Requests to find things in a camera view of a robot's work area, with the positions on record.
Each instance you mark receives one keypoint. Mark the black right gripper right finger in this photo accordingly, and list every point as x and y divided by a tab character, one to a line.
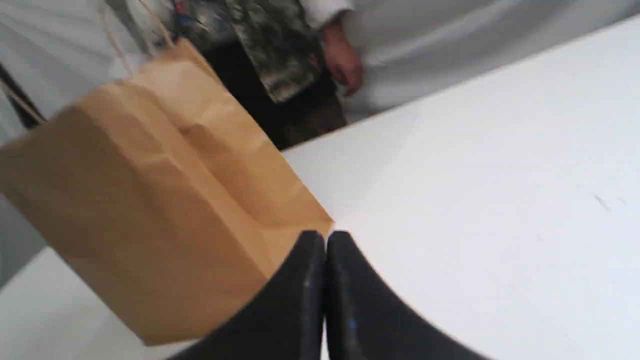
365	318

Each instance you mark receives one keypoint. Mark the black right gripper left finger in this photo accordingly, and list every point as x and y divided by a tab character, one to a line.
284	321

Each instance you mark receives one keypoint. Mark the brown paper bag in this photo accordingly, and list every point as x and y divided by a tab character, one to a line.
162	193

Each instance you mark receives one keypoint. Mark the person's right hand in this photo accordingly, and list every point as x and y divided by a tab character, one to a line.
343	61

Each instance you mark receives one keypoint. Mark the person torso camouflage apron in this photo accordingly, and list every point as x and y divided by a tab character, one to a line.
267	53

